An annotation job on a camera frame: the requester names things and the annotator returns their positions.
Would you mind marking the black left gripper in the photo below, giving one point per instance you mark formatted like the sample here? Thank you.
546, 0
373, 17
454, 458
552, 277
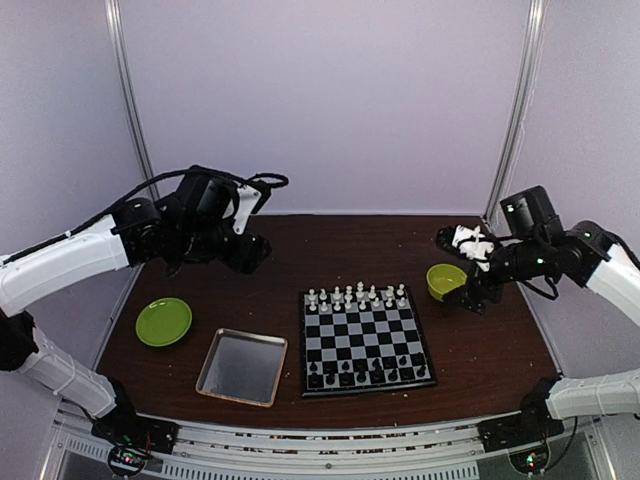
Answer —
249, 255

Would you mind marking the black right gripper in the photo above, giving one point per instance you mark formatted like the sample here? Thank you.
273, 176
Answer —
472, 299

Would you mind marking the black and grey chessboard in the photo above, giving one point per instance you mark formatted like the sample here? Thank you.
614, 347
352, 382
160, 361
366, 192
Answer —
341, 325

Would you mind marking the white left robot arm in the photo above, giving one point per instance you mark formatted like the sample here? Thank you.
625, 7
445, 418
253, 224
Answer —
186, 216

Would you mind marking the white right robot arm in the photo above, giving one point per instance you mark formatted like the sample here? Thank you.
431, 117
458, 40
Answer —
537, 253

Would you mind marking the green bowl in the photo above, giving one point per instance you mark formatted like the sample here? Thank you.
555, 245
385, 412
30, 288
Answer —
443, 278

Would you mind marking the green plate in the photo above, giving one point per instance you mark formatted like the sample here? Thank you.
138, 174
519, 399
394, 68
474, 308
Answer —
163, 322

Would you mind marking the metal tray with wood rim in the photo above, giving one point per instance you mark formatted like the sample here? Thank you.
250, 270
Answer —
243, 367

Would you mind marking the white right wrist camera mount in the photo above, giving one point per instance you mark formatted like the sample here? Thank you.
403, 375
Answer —
473, 245

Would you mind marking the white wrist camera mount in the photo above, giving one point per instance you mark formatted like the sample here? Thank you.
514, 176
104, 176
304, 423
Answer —
248, 199
473, 245

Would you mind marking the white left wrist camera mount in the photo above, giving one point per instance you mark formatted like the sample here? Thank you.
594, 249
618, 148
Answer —
248, 199

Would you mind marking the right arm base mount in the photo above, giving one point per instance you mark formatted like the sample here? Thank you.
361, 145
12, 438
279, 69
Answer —
526, 442

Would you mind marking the aluminium front rail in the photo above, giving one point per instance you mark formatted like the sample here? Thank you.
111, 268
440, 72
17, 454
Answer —
449, 450

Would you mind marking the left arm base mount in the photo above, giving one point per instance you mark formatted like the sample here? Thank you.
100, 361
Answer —
133, 449

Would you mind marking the right aluminium frame post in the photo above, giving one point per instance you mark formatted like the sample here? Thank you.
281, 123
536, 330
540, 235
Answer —
525, 86

